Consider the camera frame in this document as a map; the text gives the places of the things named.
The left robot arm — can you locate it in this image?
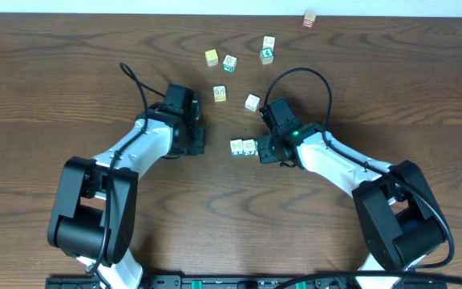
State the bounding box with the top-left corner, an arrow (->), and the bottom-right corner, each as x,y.
47,109 -> 205,288

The red sided wooden block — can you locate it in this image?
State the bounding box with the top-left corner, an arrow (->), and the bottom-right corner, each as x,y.
262,36 -> 276,50

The yellow top wooden block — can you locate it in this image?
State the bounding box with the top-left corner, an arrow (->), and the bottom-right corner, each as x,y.
205,49 -> 219,67

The yellow sided O wooden block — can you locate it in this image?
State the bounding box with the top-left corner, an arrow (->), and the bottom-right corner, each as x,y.
242,139 -> 257,155

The green 4 wooden block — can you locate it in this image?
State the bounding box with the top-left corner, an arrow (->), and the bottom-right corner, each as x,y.
260,47 -> 274,65

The plain white wooden block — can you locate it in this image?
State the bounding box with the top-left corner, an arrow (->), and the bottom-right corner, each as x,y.
245,94 -> 261,112

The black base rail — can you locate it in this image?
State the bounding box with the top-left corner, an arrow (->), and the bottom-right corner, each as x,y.
45,274 -> 448,289

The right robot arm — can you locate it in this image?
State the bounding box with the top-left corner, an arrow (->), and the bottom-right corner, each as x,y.
257,124 -> 453,288

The green F wooden block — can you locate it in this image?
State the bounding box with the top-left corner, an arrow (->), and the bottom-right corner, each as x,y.
222,55 -> 237,72

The red block by wall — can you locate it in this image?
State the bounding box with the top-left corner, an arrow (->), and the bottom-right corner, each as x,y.
302,10 -> 317,28

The yellow K wooden block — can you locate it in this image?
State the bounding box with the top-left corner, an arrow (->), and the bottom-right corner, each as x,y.
213,85 -> 227,102

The blue sided X wooden block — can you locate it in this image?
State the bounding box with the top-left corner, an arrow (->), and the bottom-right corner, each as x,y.
229,139 -> 244,156

